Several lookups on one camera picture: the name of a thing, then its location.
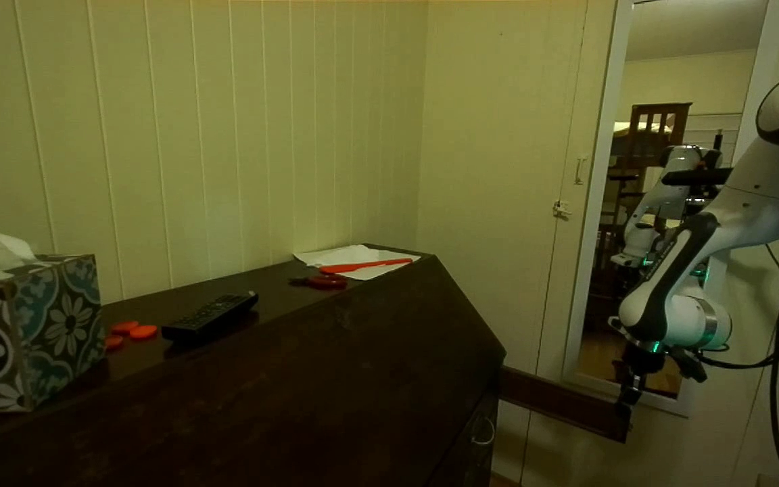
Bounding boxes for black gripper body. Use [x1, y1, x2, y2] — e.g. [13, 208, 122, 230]
[617, 337, 680, 387]

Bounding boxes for narrow dark wooden pull-out compartment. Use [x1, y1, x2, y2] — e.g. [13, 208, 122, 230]
[498, 364, 634, 445]

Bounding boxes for dark wooden dresser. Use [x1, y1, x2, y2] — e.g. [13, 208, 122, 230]
[0, 252, 508, 487]

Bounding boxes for white framed leaning mirror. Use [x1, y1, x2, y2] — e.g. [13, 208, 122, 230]
[561, 0, 779, 421]

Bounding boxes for orange-red flat tool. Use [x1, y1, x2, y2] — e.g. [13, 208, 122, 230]
[318, 258, 417, 279]

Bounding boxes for white paper sheets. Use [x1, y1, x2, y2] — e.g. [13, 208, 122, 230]
[291, 242, 425, 285]

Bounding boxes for black remote control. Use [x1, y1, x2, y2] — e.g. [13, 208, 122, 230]
[159, 291, 263, 346]

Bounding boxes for red round disc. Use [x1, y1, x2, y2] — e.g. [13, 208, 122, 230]
[105, 318, 144, 340]
[128, 322, 162, 345]

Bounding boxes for patterned tissue box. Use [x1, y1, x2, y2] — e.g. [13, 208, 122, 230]
[0, 252, 109, 417]

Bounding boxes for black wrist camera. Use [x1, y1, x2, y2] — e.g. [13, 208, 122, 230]
[673, 350, 709, 384]

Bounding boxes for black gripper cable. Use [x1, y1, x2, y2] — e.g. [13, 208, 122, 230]
[696, 179, 779, 487]

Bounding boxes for brass ring drawer handle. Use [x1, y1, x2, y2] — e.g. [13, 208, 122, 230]
[467, 409, 501, 449]

